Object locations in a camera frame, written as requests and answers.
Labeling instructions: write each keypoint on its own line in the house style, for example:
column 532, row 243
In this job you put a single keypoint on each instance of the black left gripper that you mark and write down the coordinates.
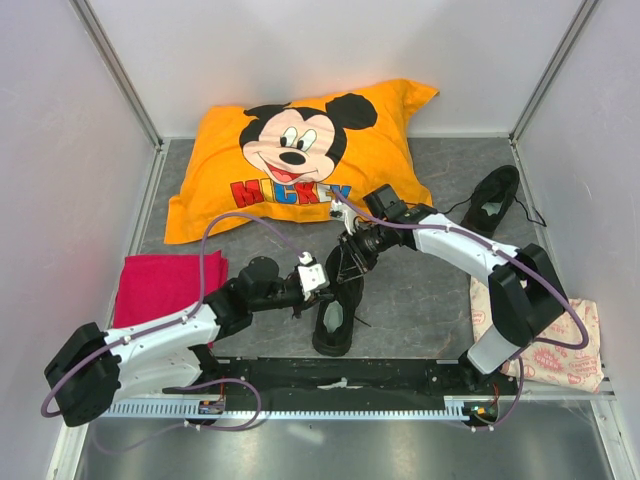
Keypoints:
column 313, row 299

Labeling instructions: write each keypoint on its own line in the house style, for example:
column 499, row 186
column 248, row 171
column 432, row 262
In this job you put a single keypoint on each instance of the magenta folded cloth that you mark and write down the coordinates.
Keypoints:
column 153, row 286

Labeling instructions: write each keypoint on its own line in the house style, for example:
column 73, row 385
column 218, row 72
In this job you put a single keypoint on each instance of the right aluminium frame post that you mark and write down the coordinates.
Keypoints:
column 568, row 41

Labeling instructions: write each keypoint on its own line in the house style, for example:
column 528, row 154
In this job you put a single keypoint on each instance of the aluminium slotted rail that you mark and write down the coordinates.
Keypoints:
column 296, row 404

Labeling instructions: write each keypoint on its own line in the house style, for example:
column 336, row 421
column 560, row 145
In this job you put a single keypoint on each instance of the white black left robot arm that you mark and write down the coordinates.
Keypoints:
column 96, row 368

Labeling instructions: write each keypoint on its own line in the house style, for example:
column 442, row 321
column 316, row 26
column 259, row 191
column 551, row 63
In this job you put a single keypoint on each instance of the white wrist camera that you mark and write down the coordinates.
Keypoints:
column 312, row 275
column 340, row 211

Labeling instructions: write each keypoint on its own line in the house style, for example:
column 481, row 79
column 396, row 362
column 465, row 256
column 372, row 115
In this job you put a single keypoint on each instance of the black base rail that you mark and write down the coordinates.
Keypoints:
column 421, row 376

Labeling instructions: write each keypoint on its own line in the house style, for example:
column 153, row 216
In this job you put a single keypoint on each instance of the cream pink cartoon pouch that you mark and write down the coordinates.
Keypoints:
column 546, row 363

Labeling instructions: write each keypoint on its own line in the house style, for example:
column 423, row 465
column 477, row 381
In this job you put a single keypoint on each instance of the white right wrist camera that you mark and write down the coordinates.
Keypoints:
column 340, row 211

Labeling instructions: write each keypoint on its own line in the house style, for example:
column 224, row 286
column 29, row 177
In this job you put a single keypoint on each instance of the orange Mickey pillow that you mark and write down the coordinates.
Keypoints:
column 288, row 161

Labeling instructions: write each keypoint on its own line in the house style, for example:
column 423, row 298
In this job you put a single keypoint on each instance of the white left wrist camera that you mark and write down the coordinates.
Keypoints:
column 312, row 275

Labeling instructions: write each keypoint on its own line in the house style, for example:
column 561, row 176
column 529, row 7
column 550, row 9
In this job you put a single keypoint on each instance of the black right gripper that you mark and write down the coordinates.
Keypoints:
column 353, row 262

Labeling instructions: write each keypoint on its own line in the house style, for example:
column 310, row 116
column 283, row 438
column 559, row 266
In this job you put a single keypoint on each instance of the black shoe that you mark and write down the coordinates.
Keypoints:
column 490, row 201
column 335, row 318

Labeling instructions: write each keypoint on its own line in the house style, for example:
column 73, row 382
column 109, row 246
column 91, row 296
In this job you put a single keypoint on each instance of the left aluminium frame post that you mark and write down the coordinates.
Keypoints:
column 98, row 35

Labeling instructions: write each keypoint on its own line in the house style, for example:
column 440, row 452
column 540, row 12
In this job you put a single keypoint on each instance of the aluminium frame post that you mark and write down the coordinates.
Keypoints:
column 568, row 41
column 98, row 35

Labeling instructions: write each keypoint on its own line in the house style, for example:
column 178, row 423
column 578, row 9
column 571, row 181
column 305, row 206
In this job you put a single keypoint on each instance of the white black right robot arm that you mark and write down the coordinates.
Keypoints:
column 525, row 293

